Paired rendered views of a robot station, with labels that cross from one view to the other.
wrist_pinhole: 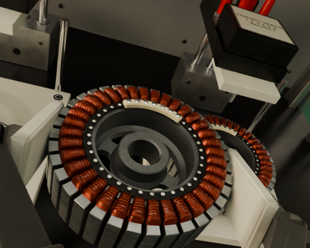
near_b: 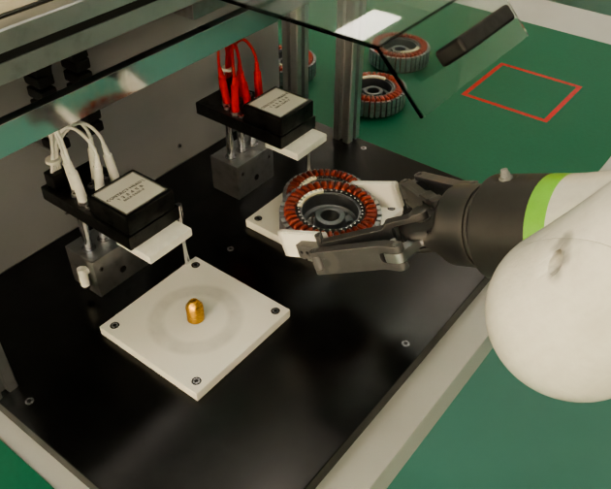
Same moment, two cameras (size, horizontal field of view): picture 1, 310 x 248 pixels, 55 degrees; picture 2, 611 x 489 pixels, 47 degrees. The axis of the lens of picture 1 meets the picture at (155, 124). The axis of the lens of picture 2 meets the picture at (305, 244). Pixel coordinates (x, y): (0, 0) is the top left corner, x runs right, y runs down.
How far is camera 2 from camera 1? 0.61 m
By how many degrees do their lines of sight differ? 28
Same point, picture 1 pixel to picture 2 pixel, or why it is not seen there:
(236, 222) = (388, 203)
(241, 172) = (370, 185)
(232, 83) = (302, 150)
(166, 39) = (165, 157)
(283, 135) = (321, 149)
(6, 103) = (184, 295)
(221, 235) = not seen: hidden behind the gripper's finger
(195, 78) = (245, 167)
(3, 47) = (112, 275)
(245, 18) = (269, 106)
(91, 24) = not seen: hidden behind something
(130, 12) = (126, 162)
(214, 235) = not seen: hidden behind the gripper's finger
